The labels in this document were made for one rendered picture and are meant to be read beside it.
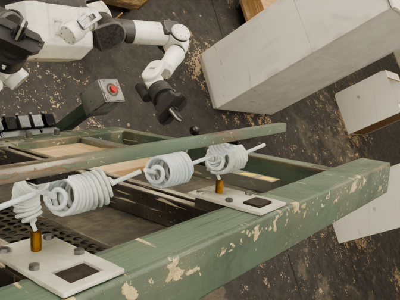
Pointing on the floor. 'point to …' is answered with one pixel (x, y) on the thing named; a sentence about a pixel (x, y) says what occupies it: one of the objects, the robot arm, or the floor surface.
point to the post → (72, 119)
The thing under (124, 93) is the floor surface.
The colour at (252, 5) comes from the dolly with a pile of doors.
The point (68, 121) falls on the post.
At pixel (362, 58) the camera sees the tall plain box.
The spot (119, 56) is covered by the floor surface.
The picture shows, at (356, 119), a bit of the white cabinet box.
